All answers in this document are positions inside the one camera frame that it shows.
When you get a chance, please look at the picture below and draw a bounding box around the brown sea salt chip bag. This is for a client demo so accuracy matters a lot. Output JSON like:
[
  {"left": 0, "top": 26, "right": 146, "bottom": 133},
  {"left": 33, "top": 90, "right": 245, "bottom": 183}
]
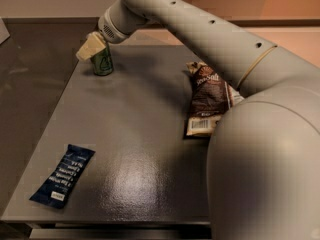
[{"left": 186, "top": 62, "right": 243, "bottom": 137}]

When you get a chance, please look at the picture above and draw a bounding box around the blue rxbar blueberry wrapper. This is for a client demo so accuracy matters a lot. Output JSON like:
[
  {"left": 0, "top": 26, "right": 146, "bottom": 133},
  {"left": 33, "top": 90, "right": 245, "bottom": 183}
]
[{"left": 29, "top": 144, "right": 95, "bottom": 209}]

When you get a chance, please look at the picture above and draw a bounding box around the green soda can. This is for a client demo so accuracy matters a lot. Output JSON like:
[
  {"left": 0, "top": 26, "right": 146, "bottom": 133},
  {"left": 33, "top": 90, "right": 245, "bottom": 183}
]
[{"left": 91, "top": 47, "right": 113, "bottom": 76}]

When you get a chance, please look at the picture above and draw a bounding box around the white paper sheet corner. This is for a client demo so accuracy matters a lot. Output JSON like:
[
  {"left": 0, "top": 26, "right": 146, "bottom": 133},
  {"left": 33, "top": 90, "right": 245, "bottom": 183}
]
[{"left": 0, "top": 18, "right": 10, "bottom": 45}]

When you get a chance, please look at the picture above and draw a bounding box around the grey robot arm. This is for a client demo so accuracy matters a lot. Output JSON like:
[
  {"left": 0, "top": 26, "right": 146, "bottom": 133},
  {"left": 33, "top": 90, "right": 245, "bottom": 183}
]
[{"left": 98, "top": 0, "right": 320, "bottom": 240}]

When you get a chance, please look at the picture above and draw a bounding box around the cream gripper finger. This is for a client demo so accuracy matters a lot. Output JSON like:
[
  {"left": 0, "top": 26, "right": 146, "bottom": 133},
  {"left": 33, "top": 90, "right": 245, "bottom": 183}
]
[{"left": 76, "top": 31, "right": 106, "bottom": 61}]

